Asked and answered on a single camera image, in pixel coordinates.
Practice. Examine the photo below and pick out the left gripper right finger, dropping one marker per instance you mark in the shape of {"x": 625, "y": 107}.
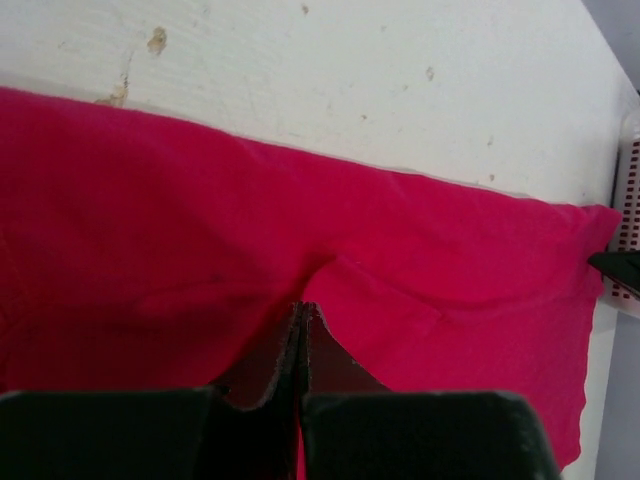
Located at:
{"x": 353, "y": 427}

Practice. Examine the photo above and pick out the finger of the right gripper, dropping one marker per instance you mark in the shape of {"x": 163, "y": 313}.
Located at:
{"x": 620, "y": 267}

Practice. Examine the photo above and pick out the bright red t shirt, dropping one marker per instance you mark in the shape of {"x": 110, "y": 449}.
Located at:
{"x": 140, "y": 251}

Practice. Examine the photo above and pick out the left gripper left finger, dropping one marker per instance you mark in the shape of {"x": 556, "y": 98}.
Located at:
{"x": 242, "y": 425}

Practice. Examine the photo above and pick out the white plastic basket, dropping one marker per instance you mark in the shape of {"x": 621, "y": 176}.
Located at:
{"x": 625, "y": 197}

